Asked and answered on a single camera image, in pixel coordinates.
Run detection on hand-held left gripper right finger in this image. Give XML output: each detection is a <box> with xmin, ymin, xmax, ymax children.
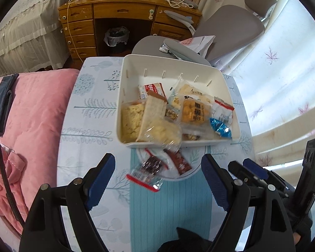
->
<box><xmin>201</xmin><ymin>154</ymin><xmax>296</xmax><ymax>252</ymax></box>

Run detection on white paper bag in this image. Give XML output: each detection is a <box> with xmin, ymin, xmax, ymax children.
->
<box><xmin>179</xmin><ymin>35</ymin><xmax>216</xmax><ymax>57</ymax></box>

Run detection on white lace cover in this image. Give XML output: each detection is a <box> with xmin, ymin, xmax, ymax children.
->
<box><xmin>0</xmin><ymin>0</ymin><xmax>72</xmax><ymax>76</ymax></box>

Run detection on pink blanket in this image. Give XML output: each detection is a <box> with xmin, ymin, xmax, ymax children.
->
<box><xmin>0</xmin><ymin>68</ymin><xmax>81</xmax><ymax>242</ymax></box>

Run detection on clear beige cracker packet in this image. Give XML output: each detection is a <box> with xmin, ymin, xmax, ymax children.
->
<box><xmin>137</xmin><ymin>118</ymin><xmax>183</xmax><ymax>153</ymax></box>

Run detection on black cable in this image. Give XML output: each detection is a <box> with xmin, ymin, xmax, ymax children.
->
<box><xmin>0</xmin><ymin>115</ymin><xmax>25</xmax><ymax>225</ymax></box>

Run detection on blue foil snack packet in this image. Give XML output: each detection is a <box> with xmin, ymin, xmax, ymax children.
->
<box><xmin>209</xmin><ymin>117</ymin><xmax>233</xmax><ymax>139</ymax></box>

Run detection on blue grey cloth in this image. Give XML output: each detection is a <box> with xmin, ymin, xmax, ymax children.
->
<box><xmin>0</xmin><ymin>73</ymin><xmax>19</xmax><ymax>137</ymax></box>

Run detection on small beige cracker packet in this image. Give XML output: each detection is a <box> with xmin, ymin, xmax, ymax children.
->
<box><xmin>120</xmin><ymin>102</ymin><xmax>147</xmax><ymax>143</ymax></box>

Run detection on red white chips bag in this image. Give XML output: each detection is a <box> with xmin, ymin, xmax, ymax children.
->
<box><xmin>211</xmin><ymin>97</ymin><xmax>236</xmax><ymax>124</ymax></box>

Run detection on white leaf print curtain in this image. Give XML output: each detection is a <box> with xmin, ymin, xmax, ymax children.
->
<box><xmin>199</xmin><ymin>0</ymin><xmax>315</xmax><ymax>168</ymax></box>

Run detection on white charger cables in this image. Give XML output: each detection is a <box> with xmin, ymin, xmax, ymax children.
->
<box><xmin>163</xmin><ymin>0</ymin><xmax>198</xmax><ymax>9</ymax></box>

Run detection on brown chocolate packet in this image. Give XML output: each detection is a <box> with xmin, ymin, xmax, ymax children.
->
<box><xmin>163</xmin><ymin>149</ymin><xmax>193</xmax><ymax>175</ymax></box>

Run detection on person's right hand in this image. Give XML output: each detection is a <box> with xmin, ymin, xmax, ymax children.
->
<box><xmin>283</xmin><ymin>199</ymin><xmax>313</xmax><ymax>246</ymax></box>

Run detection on small clear nut packet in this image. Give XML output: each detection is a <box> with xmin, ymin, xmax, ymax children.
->
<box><xmin>165</xmin><ymin>104</ymin><xmax>182</xmax><ymax>122</ymax></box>

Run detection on wooden desk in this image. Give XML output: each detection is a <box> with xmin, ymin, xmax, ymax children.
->
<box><xmin>58</xmin><ymin>0</ymin><xmax>203</xmax><ymax>61</ymax></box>

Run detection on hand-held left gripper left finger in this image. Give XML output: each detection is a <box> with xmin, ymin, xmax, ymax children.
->
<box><xmin>18</xmin><ymin>153</ymin><xmax>116</xmax><ymax>252</ymax></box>

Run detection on dark snack packet red edge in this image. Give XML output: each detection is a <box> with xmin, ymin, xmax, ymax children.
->
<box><xmin>125</xmin><ymin>155</ymin><xmax>170</xmax><ymax>193</ymax></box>

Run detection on white biscuit packet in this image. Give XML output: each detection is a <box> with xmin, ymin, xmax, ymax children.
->
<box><xmin>136</xmin><ymin>94</ymin><xmax>168</xmax><ymax>137</ymax></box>

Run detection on pale rice cracker packet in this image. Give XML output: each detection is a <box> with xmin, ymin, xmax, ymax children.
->
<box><xmin>169</xmin><ymin>77</ymin><xmax>216</xmax><ymax>106</ymax></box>

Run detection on white plastic storage box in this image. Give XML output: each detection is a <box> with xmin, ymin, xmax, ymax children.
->
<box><xmin>117</xmin><ymin>54</ymin><xmax>241</xmax><ymax>148</ymax></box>

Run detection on white hanging cable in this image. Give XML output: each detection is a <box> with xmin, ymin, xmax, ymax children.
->
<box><xmin>66</xmin><ymin>1</ymin><xmax>82</xmax><ymax>61</ymax></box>

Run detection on crumpled pink garment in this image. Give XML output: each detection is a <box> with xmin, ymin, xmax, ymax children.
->
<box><xmin>0</xmin><ymin>146</ymin><xmax>28</xmax><ymax>217</ymax></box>

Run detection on red label rice cracker packet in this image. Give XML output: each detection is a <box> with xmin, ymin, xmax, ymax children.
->
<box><xmin>138</xmin><ymin>82</ymin><xmax>169</xmax><ymax>101</ymax></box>

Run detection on teal striped mat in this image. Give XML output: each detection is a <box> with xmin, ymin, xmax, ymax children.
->
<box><xmin>129</xmin><ymin>147</ymin><xmax>214</xmax><ymax>242</ymax></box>

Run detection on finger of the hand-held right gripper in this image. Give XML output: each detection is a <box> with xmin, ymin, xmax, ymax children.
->
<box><xmin>228</xmin><ymin>161</ymin><xmax>266</xmax><ymax>188</ymax></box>
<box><xmin>242</xmin><ymin>158</ymin><xmax>290</xmax><ymax>198</ymax></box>

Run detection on trash bin with white bag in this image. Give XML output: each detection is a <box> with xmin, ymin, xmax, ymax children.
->
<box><xmin>103</xmin><ymin>26</ymin><xmax>131</xmax><ymax>48</ymax></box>

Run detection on white round plate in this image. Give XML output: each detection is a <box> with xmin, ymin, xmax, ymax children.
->
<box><xmin>136</xmin><ymin>147</ymin><xmax>208</xmax><ymax>182</ymax></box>

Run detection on grey office chair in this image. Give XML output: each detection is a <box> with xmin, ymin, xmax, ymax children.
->
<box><xmin>131</xmin><ymin>0</ymin><xmax>278</xmax><ymax>68</ymax></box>

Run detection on orange puff snack packet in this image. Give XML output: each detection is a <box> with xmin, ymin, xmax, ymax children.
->
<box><xmin>181</xmin><ymin>97</ymin><xmax>214</xmax><ymax>130</ymax></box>

